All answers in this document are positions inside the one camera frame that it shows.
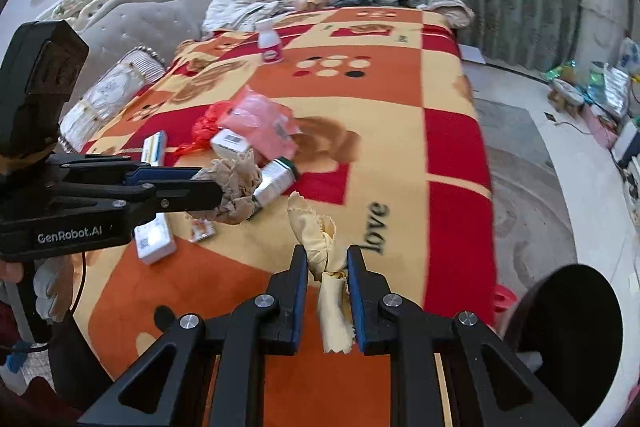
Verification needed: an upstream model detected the orange red printed blanket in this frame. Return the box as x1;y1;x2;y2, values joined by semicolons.
60;7;501;427

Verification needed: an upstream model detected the striped white pillow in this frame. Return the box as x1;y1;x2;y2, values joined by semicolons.
59;47;167;152

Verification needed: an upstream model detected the pink plastic bag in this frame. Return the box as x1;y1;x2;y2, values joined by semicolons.
220;87;301;160

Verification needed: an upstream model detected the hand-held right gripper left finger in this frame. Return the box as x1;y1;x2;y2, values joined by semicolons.
77;244;310;427

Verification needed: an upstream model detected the brown paper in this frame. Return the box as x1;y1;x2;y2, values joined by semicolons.
192;152;263;225

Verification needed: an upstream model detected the white blue plastic bag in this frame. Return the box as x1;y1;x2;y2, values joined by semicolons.
617;38;640;72

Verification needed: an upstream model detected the silver foil bag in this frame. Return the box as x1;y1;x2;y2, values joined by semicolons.
602;63;632;118

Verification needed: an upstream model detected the yellow cloth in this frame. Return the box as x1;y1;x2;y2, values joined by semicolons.
287;191;358;354

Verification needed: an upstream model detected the grey patterned rug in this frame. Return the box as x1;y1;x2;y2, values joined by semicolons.
470;99;578;308

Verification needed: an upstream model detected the white bottle pink label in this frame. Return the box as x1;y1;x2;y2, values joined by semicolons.
255;18;284;64

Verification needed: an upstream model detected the white box with barcode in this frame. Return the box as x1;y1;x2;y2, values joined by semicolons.
210;128;253;162

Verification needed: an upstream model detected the blue white medicine box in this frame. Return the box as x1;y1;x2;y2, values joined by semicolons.
142;131;168;168

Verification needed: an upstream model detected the small snack wrapper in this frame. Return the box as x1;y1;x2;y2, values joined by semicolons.
189;218;217;242

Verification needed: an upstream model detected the red mesh bag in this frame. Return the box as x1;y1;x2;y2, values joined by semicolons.
175;102;233;155

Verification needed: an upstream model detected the white bottle green cap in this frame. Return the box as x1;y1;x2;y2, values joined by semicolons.
252;157;299;208

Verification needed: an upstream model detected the grey tufted headboard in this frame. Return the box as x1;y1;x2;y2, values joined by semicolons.
50;0;236;58

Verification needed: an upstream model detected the person's left hand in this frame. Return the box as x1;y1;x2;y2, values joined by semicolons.
0;259;24;284

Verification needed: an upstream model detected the silver white medicine box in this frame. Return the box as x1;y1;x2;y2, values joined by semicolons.
134;212;177;265

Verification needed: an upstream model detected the red plastic basket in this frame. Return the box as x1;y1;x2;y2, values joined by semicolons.
492;284;521;328

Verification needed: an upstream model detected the white cloth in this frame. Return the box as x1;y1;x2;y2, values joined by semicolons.
34;257;74;323

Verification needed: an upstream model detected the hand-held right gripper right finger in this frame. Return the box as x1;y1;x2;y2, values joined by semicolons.
346;245;583;427

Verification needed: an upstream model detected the beige fringed throw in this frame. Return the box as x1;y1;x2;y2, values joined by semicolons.
425;0;473;28

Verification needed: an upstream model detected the round wooden stool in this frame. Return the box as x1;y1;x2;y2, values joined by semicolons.
550;79;583;112

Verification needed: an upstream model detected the white floral quilt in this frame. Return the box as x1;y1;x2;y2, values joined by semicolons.
202;0;296;35

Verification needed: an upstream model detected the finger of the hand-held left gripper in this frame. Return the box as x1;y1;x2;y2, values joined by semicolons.
46;153;201;188
50;179;224;228

